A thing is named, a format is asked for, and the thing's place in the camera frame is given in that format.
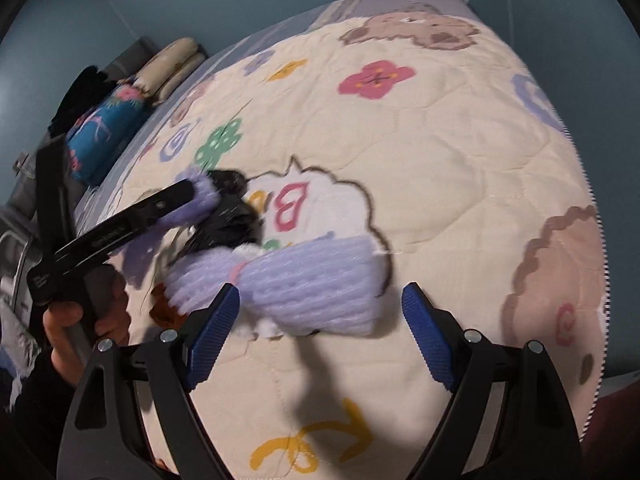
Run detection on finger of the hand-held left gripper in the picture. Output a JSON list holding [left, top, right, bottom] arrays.
[[52, 180, 197, 274]]

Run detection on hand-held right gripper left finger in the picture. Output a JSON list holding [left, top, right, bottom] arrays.
[[56, 282, 242, 480]]

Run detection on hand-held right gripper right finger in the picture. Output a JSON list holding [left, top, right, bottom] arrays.
[[401, 282, 586, 480]]

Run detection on black plastic bag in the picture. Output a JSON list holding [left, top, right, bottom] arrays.
[[172, 169, 266, 266]]

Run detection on person's left forearm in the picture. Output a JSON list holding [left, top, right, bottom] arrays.
[[10, 350, 81, 480]]

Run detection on person's left hand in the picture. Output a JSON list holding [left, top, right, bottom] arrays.
[[42, 272, 132, 386]]

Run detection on blue floral folded quilt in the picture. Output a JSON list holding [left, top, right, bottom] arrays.
[[65, 82, 151, 186]]

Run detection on black clothing pile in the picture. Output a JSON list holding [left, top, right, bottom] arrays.
[[49, 65, 116, 136]]

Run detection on grey headboard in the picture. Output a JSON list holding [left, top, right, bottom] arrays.
[[97, 36, 161, 86]]

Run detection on beige stacked pillows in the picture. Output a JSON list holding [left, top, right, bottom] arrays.
[[134, 36, 208, 106]]

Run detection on bear print blanket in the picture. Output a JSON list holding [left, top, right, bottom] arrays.
[[75, 0, 613, 480]]

